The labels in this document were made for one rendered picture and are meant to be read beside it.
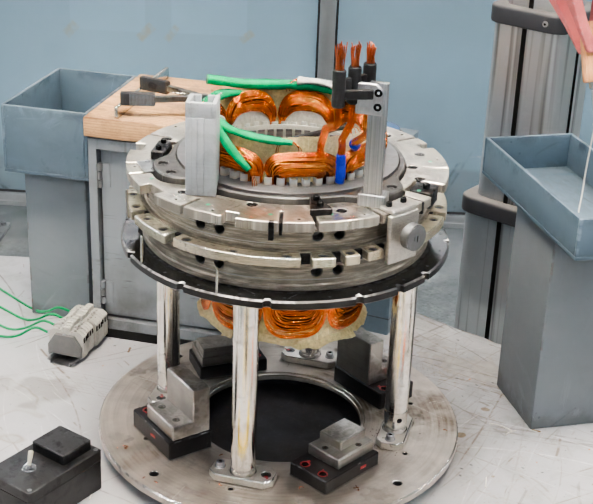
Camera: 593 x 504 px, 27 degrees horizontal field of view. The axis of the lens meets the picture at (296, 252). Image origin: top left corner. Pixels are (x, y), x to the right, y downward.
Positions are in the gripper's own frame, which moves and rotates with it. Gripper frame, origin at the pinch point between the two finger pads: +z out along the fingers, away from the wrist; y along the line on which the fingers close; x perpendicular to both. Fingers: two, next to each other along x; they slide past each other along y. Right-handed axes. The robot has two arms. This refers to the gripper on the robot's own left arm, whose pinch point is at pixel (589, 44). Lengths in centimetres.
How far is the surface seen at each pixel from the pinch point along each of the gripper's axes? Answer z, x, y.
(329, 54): -21, 28, -224
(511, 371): 35.2, -3.3, -17.4
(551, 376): 34.9, -1.4, -10.5
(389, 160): 10.2, -20.8, -2.0
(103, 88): -2, -45, -47
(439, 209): 15.3, -16.3, -0.9
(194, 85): -1, -34, -40
